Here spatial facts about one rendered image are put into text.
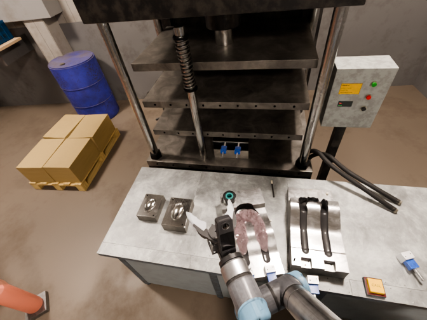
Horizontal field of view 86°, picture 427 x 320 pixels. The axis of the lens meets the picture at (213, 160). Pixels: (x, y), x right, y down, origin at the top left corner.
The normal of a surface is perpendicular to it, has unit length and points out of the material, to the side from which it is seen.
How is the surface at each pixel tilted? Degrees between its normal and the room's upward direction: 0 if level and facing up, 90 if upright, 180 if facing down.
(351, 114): 90
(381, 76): 90
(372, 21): 90
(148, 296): 0
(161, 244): 0
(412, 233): 0
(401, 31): 90
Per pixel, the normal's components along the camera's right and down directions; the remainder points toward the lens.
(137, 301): -0.11, -0.69
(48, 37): -0.08, 0.72
